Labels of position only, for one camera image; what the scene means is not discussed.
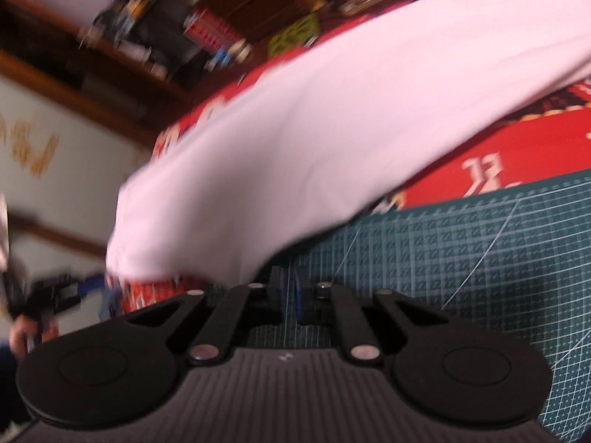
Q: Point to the white sweatshirt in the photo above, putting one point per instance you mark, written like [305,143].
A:
[317,140]

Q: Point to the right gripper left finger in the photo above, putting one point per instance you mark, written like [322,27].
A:
[121,370]

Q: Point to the red Christmas pattern tablecloth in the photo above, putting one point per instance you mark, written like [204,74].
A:
[540,140]

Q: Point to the person's left hand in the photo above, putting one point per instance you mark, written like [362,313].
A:
[24,329]

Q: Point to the green cutting mat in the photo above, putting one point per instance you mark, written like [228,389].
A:
[517,259]

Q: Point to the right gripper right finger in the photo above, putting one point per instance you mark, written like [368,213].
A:
[451,369]

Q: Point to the red couplet box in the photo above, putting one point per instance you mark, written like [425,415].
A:
[208,31]

